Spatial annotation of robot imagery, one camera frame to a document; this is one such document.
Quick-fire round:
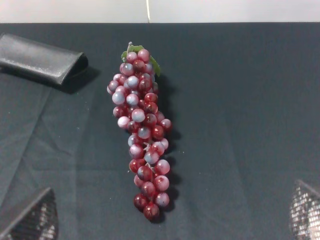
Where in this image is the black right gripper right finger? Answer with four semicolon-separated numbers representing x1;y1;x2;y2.
289;179;320;240

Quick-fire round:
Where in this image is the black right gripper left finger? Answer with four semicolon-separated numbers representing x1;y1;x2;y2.
0;187;59;240

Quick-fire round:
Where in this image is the red artificial grape bunch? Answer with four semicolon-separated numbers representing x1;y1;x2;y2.
106;42;172;222

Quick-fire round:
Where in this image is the black tablecloth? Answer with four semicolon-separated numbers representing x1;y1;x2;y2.
0;23;320;240

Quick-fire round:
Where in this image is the black leather case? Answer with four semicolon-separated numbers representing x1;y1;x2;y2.
0;33;89;88

